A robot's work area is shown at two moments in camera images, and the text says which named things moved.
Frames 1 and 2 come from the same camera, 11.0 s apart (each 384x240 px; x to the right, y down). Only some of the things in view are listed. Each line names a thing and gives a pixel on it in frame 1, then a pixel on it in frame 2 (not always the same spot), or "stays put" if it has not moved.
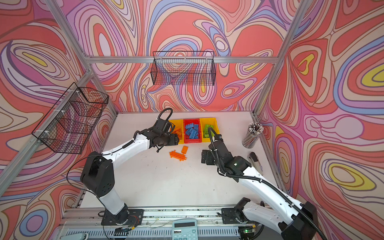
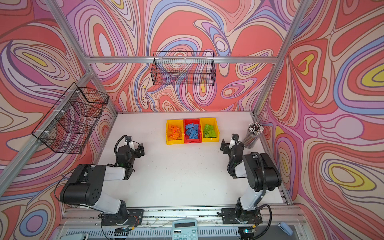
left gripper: (174, 140) to (136, 151)
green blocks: (206, 132) stays put
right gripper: (209, 155) to (225, 146)
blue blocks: (192, 130) stays put
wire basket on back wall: (183, 68) stays put
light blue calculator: (184, 229) stays put
